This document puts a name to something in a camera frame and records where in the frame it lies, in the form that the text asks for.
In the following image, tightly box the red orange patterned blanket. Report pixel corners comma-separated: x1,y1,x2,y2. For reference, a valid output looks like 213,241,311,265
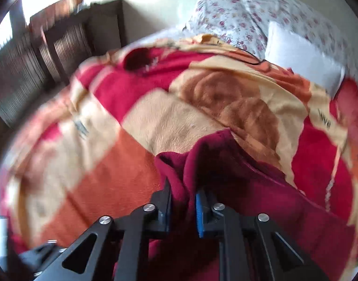
0,33,358,281

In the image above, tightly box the dark wooden side cabinet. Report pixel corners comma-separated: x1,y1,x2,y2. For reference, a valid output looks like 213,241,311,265
0,0,126,127

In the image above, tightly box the red heart-shaped cushion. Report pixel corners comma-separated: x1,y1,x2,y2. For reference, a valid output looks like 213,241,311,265
335,77,358,147

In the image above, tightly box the white pillow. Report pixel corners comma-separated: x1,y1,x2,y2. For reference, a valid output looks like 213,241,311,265
265,21,346,98

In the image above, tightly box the floral quilt bundle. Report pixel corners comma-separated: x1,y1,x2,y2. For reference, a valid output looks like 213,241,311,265
186,0,358,84

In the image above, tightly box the maroon knit garment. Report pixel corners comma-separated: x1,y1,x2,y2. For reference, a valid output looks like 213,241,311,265
114,128,358,281

